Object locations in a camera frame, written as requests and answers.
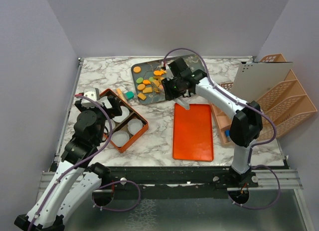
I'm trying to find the orange cookie tin box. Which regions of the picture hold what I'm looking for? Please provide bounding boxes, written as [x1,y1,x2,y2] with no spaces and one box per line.
[100,89,149,153]

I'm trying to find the silver metal tongs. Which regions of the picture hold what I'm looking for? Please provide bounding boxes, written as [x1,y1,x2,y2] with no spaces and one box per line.
[151,80,190,110]

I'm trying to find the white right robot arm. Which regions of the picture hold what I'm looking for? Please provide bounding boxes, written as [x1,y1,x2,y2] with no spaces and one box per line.
[161,57,263,187]

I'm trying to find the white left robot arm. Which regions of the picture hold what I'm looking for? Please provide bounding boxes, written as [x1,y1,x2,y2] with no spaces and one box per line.
[14,100,112,231]

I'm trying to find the white paper liner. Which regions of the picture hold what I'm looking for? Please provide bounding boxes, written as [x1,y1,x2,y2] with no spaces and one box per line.
[99,97,113,109]
[128,118,143,135]
[111,130,130,147]
[112,106,130,123]

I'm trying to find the small orange wafer stick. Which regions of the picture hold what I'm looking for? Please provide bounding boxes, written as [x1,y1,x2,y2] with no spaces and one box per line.
[116,88,125,100]

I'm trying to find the teal grey eraser block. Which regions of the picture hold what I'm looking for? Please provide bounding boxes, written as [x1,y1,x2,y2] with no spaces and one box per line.
[125,91,135,100]

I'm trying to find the rectangular yellow biscuit front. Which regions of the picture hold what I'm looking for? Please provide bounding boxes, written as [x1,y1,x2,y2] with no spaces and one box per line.
[138,93,147,101]

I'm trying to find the rectangular yellow biscuit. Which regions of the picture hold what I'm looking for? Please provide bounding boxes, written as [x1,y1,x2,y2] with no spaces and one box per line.
[138,93,147,101]
[143,87,153,94]

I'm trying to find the orange fish cookie upper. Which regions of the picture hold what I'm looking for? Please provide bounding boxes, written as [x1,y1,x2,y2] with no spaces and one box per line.
[154,70,166,77]

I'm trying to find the orange fish cookie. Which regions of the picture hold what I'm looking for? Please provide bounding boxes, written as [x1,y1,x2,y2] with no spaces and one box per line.
[143,80,151,85]
[154,70,166,77]

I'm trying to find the round biscuit cookie front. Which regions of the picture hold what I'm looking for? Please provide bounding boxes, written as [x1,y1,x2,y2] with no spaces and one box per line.
[152,80,162,93]

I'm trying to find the round biscuit cookie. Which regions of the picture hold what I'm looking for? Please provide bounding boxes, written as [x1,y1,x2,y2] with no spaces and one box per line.
[133,66,141,73]
[152,80,162,93]
[137,84,146,91]

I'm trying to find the round biscuit cookie left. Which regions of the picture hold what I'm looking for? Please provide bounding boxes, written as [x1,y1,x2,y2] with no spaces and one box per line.
[137,84,146,91]

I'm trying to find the green macaron left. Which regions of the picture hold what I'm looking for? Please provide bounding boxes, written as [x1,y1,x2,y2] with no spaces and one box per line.
[136,77,144,84]

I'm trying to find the rectangular yellow biscuit middle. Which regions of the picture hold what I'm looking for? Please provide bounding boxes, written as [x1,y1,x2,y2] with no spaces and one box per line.
[143,87,153,94]

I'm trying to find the dark floral serving tray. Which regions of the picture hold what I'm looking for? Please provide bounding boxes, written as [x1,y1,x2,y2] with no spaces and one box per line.
[131,55,207,105]

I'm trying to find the orange fish cookie left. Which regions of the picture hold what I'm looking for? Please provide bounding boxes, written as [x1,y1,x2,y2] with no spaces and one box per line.
[143,80,151,85]

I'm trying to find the round biscuit cookie far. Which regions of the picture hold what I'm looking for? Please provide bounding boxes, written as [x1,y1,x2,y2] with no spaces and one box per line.
[133,66,141,73]

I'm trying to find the orange tin lid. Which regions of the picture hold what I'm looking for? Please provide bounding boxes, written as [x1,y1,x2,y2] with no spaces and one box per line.
[172,104,214,162]

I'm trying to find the white perforated board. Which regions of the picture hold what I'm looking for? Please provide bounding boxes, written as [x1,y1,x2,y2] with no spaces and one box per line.
[231,62,293,102]

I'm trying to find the peach plastic desk organizer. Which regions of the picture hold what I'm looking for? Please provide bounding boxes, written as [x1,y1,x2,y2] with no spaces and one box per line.
[210,54,317,146]

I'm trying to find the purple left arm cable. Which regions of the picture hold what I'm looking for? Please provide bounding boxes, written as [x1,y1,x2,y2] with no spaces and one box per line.
[26,95,142,231]

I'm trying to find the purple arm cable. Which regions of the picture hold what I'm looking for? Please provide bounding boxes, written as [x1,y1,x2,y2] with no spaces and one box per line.
[26,95,142,231]
[162,48,281,210]

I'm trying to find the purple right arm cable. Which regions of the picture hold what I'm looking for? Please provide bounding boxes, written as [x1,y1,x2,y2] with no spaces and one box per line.
[162,48,281,210]

